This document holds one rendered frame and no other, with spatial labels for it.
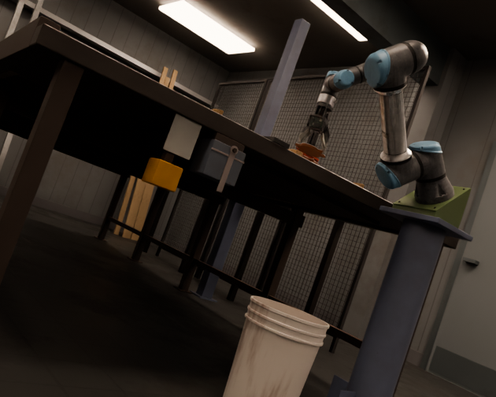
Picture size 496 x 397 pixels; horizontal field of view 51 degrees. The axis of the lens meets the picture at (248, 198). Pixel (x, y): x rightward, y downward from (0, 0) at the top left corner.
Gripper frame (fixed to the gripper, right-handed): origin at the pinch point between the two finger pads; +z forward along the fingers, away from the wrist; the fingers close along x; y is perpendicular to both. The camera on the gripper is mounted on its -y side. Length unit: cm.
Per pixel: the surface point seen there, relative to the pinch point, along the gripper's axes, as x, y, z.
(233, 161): -8, 58, 23
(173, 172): -19, 74, 34
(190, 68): -358, -484, -171
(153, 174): -23, 78, 37
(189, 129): -21, 71, 19
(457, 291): 92, -283, 27
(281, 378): 28, 41, 85
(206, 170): -13, 65, 29
